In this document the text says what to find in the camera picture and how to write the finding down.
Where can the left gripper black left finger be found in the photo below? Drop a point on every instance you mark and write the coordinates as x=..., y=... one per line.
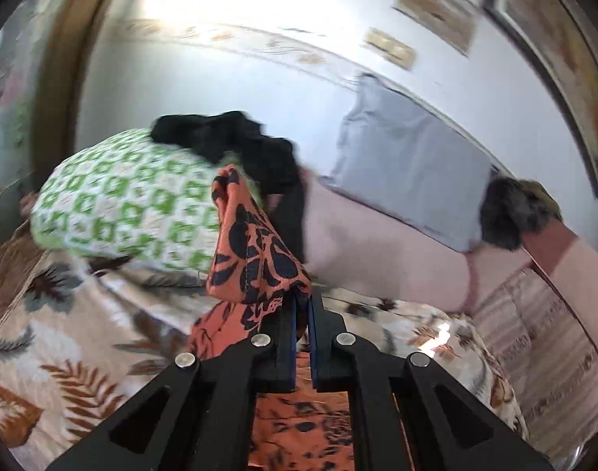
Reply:
x=196, y=414

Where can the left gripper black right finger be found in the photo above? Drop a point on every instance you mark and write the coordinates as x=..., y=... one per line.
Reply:
x=409, y=413

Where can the orange floral garment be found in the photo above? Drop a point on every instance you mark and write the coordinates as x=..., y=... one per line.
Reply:
x=251, y=271

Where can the black clothing pile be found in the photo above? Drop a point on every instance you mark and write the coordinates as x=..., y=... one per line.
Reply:
x=268, y=161

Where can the leaf pattern fleece blanket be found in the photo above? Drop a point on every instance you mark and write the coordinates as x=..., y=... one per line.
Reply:
x=78, y=339

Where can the striped bed sheet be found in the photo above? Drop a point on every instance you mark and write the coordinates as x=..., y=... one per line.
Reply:
x=545, y=386

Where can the pink bolster cushion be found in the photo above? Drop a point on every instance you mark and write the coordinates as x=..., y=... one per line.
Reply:
x=348, y=245

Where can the pink headboard cushion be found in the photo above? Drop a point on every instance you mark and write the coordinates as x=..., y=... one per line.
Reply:
x=572, y=268

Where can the dark furry garment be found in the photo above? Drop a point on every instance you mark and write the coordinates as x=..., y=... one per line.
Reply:
x=512, y=208

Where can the green white patterned pillow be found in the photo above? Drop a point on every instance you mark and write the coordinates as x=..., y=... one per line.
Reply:
x=128, y=196

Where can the grey pillow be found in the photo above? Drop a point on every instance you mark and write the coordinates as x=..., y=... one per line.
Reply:
x=397, y=157

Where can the large framed picture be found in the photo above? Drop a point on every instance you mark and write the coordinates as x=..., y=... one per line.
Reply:
x=561, y=42

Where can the beige wall switch plate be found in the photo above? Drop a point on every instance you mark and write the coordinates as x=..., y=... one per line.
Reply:
x=391, y=49

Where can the small framed wall picture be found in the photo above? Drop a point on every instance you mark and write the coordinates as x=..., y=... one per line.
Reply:
x=454, y=21

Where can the wooden door frame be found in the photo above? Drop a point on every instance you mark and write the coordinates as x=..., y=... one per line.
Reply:
x=61, y=75

